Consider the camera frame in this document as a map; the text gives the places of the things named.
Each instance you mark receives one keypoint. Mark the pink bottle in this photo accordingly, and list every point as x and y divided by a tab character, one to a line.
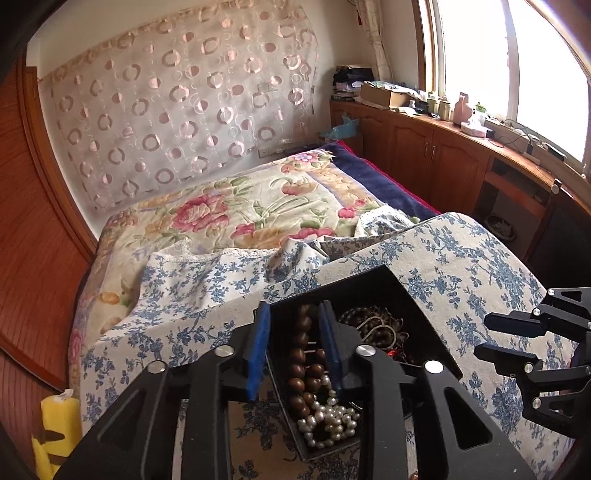
464	108

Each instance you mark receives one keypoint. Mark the blue floral cloth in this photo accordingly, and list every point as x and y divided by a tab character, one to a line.
461	267

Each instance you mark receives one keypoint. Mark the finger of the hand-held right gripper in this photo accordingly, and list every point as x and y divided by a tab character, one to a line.
512	323
503	360

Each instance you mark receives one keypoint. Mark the wooden-framed window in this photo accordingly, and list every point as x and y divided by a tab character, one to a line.
503	60

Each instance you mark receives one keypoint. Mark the white wall socket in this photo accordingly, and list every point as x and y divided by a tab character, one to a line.
263	152

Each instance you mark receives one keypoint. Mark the circle-patterned sheer curtain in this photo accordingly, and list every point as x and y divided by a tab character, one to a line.
175	92

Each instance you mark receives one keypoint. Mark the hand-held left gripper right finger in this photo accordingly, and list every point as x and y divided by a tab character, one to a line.
330	346

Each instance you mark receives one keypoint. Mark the navy blanket with red edge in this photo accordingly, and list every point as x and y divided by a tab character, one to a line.
383	184

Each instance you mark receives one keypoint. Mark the white patterned drape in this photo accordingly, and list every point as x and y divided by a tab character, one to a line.
376	37

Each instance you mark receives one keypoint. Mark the white power strip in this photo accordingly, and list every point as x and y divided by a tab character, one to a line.
512	136

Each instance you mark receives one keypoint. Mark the pink floral blanket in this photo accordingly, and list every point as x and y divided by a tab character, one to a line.
207	212

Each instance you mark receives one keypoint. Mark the yellow plush toy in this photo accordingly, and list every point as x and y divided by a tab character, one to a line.
55	434

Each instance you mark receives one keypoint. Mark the wooden cabinet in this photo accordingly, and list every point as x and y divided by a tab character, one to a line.
415	147

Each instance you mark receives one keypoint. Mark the teal bag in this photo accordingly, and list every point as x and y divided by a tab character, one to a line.
341	128

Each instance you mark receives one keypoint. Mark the pile of dark clothes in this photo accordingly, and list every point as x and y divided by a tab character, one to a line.
351	81

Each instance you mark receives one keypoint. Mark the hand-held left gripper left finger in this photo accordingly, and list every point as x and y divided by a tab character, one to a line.
258	350

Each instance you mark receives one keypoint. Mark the small bowl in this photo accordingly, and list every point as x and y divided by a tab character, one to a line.
503	227

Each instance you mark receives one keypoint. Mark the black box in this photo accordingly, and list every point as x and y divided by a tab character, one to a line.
369	288

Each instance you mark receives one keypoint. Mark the pink tissue pack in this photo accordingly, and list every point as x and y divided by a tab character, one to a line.
474	128

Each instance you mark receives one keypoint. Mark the cardboard box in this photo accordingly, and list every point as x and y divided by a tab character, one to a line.
385	94

